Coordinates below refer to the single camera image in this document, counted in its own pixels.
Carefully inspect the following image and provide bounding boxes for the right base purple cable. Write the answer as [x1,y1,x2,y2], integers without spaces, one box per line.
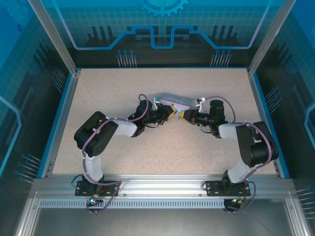
[222,180,257,215]

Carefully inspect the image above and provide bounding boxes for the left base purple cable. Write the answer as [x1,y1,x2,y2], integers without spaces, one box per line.
[86,180,123,215]

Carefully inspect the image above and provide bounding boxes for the steel sheet panel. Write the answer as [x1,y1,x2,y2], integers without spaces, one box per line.
[17,198,311,236]

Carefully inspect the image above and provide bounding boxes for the aluminium frame post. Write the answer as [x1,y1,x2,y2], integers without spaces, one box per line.
[27,0,79,76]
[248,0,297,76]

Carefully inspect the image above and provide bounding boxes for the blue cartoon tin box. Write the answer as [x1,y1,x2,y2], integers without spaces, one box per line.
[157,92,198,112]

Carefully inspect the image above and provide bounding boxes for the aluminium side rail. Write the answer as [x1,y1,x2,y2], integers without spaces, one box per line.
[247,70,283,178]
[40,70,82,179]

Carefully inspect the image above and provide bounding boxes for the right gripper thin black cable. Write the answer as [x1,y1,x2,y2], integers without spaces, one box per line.
[200,123,214,135]

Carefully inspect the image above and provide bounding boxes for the left base thin black cable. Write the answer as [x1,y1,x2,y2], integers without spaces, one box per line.
[71,174,84,188]

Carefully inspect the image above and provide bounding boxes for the slotted grey cable duct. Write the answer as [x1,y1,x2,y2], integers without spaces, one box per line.
[39,199,226,209]

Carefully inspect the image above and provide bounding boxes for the right aluminium frame post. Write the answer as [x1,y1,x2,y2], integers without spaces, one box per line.
[248,0,297,76]

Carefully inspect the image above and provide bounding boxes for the left aluminium side rail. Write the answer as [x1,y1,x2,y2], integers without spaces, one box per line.
[40,70,82,179]

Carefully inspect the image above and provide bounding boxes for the right aluminium side rail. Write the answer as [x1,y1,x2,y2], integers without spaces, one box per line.
[247,70,283,178]

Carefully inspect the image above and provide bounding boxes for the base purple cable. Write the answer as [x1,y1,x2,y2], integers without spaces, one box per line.
[222,180,257,215]
[86,180,123,215]

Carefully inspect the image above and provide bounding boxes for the left aluminium frame post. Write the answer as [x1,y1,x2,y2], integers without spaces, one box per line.
[27,0,79,76]

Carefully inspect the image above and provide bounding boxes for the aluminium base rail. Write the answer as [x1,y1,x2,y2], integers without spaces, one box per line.
[31,174,296,199]

